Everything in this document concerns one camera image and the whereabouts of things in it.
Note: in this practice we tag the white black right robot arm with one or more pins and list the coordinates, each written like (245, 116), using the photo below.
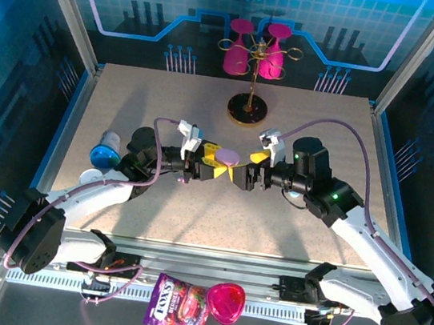
(354, 250)

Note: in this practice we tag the gold glass rack stand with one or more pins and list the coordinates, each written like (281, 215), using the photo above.
(247, 110)

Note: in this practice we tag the aluminium frame post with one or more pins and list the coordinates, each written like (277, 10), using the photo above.
(67, 8)
(419, 57)

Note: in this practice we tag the purple earbud charging case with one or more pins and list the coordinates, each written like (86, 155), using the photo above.
(228, 157)

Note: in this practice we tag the purple candy bag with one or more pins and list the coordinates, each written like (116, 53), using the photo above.
(177, 304)

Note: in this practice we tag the light blue earbud charging case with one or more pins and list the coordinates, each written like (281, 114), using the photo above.
(294, 195)

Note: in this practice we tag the orange printed dessert can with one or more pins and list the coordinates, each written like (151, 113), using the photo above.
(90, 176)

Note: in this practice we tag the aluminium frame rail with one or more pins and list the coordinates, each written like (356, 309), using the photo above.
(207, 262)

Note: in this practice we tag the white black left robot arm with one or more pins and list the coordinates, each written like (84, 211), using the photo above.
(87, 193)

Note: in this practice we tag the pink heart shaped bowl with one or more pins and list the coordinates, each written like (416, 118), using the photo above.
(226, 302)

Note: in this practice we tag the pink wine glass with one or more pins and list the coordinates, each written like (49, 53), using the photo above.
(274, 61)
(236, 58)

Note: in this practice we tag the yogurt cup with blue lid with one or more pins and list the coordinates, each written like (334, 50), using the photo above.
(105, 155)

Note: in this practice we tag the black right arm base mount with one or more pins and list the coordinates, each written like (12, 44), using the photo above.
(290, 286)

